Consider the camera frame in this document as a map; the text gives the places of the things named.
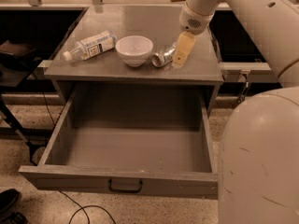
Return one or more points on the clear plastic water bottle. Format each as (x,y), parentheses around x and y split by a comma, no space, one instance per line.
(91,46)

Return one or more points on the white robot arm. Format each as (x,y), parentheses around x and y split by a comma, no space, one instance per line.
(258,174)

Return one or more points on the black shoe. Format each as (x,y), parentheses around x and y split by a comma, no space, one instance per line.
(7,199)

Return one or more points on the white ceramic bowl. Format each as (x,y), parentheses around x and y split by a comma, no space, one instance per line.
(134,50)

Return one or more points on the black drawer handle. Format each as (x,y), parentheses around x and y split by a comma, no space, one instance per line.
(125,186)

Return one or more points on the grey metal drawer cabinet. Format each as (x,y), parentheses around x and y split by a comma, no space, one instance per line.
(140,30)

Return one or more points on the black chair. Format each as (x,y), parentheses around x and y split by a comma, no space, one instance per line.
(17,62)

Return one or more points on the open grey top drawer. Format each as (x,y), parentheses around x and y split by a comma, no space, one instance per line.
(156,134)

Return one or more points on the silver blue redbull can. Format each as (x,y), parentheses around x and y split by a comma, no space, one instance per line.
(163,56)

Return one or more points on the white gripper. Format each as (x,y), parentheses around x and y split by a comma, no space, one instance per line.
(193,20)

